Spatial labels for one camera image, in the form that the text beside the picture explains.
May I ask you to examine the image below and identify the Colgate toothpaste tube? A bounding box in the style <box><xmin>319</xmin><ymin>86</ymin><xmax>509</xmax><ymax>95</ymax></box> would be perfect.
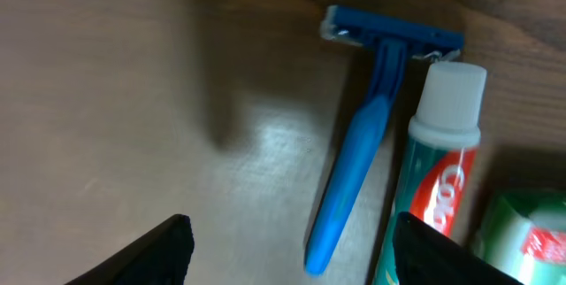
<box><xmin>372</xmin><ymin>62</ymin><xmax>487</xmax><ymax>285</ymax></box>

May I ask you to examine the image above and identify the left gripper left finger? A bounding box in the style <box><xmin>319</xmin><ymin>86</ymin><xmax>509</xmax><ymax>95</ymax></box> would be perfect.
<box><xmin>67</xmin><ymin>214</ymin><xmax>195</xmax><ymax>285</ymax></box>

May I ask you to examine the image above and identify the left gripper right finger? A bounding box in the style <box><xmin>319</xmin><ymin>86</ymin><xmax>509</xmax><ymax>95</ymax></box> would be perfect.
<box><xmin>393</xmin><ymin>212</ymin><xmax>521</xmax><ymax>285</ymax></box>

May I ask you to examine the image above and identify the green Dettol soap pack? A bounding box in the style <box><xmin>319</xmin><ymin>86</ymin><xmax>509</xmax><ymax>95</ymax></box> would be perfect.
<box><xmin>471</xmin><ymin>190</ymin><xmax>565</xmax><ymax>285</ymax></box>

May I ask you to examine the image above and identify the blue disposable razor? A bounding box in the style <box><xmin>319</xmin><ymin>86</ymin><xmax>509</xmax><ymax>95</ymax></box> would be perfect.
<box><xmin>304</xmin><ymin>5</ymin><xmax>464</xmax><ymax>276</ymax></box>

